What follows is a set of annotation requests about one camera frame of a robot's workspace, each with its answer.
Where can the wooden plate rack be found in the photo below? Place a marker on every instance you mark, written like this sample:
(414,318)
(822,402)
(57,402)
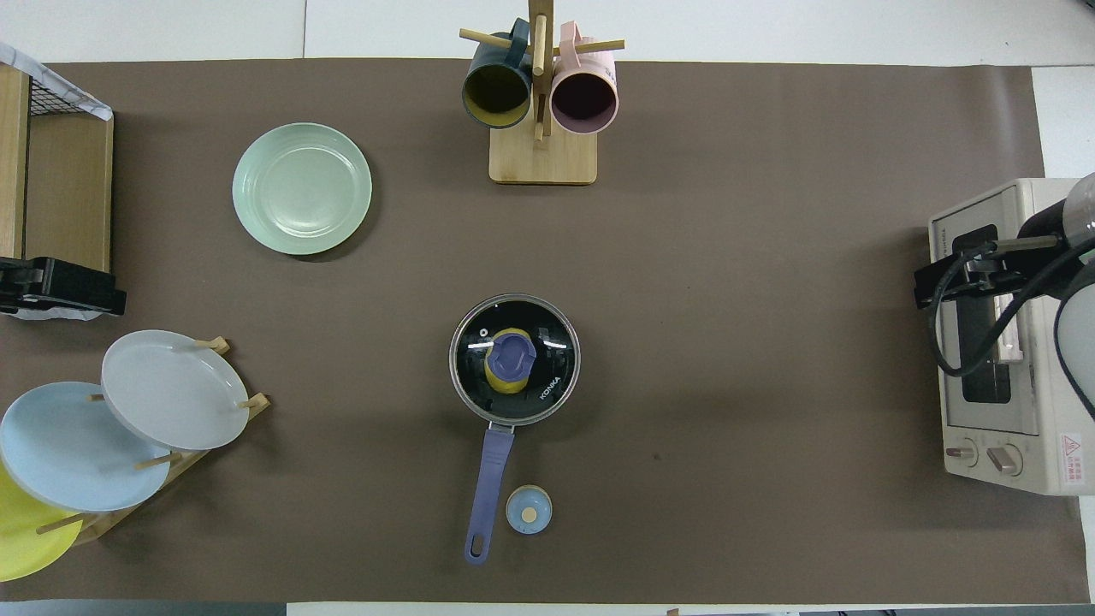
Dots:
(255,401)

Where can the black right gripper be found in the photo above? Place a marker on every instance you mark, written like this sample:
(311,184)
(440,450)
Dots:
(1039,231)

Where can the pink ribbed mug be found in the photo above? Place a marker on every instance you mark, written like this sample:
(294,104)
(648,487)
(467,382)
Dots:
(584,98)

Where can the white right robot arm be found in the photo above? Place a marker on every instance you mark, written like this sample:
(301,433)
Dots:
(1080,342)

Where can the light blue plate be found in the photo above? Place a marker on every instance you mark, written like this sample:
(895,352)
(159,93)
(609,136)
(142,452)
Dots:
(68,453)

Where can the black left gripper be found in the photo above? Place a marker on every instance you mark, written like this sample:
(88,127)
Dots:
(21,287)

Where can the light wooden board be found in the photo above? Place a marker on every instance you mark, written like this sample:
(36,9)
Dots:
(10,171)

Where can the brown table mat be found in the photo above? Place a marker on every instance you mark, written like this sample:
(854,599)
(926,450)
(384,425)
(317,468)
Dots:
(770,257)

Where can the green plate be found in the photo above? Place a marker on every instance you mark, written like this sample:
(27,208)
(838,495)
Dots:
(299,188)

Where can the dark teal mug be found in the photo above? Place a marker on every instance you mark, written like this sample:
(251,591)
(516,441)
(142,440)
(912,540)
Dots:
(496,90)

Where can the cream toaster oven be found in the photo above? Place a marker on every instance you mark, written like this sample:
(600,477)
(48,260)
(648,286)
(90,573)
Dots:
(1035,428)

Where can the small blue kitchen timer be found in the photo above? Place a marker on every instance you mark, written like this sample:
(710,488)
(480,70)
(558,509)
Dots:
(522,500)

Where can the white patterned cloth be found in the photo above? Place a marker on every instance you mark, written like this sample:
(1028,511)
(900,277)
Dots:
(94,107)

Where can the grey plate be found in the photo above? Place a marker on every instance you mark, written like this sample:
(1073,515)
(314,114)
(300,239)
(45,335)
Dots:
(171,389)

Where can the glass lid with blue knob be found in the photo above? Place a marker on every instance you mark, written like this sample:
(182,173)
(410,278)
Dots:
(547,376)

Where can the yellow plate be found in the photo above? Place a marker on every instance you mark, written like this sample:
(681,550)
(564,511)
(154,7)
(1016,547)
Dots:
(26,539)

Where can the dark wooden board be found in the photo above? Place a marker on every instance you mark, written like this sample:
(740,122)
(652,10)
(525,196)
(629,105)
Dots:
(68,188)

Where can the yellow lemon toy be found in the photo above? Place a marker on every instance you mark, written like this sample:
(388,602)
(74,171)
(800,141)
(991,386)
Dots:
(505,387)

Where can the dark blue pot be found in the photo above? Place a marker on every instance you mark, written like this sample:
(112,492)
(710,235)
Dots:
(492,479)

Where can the wooden mug tree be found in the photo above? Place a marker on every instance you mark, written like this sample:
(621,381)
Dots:
(543,162)

